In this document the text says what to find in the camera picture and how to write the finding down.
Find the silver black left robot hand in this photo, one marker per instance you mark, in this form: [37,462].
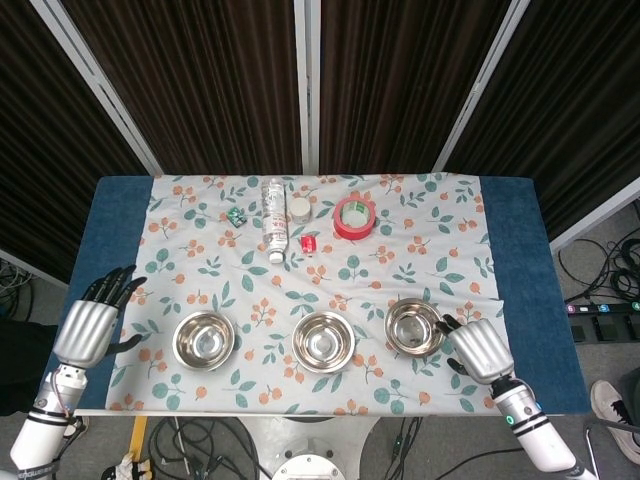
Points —
[85,330]

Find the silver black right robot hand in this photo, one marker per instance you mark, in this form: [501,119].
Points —
[482,350]

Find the stainless steel bowl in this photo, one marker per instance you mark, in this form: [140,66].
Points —
[203,342]
[412,327]
[323,344]

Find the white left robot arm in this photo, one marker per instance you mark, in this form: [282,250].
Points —
[40,430]

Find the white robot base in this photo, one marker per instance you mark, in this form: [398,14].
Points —
[310,445]

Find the black fabric object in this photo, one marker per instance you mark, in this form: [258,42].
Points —
[25,365]

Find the blue table cover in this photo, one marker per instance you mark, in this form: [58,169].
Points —
[530,280]

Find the yellow bar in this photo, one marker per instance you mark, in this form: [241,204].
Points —
[138,437]

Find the black white glove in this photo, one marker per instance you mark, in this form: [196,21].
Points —
[127,469]

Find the white sneaker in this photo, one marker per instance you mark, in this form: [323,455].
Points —
[614,412]

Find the red tape roll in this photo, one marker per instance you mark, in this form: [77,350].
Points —
[345,227]

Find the dark ribbed partition panel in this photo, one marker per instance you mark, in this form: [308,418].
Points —
[40,150]
[575,125]
[200,85]
[400,85]

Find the small green black box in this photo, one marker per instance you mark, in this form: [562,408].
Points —
[236,215]

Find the floral orange green tablecloth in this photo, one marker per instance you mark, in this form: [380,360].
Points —
[300,285]

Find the clear plastic water bottle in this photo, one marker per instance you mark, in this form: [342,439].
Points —
[274,220]

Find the small white jar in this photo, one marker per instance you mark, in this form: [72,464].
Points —
[300,210]

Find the grey metal tube frame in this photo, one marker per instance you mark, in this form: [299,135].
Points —
[592,450]

